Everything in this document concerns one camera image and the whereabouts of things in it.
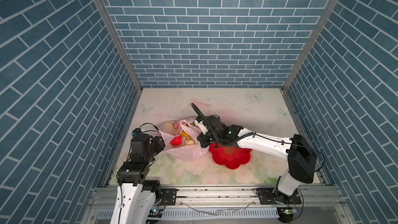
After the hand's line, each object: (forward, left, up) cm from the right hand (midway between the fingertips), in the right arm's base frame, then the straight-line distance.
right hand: (195, 137), depth 80 cm
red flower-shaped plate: (-3, -20, -15) cm, 25 cm away
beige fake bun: (0, +3, -7) cm, 7 cm away
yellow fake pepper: (0, +5, +4) cm, 7 cm away
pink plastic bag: (+4, +9, -11) cm, 15 cm away
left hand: (-4, +15, +4) cm, 16 cm away
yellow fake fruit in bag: (+10, +18, -8) cm, 22 cm away
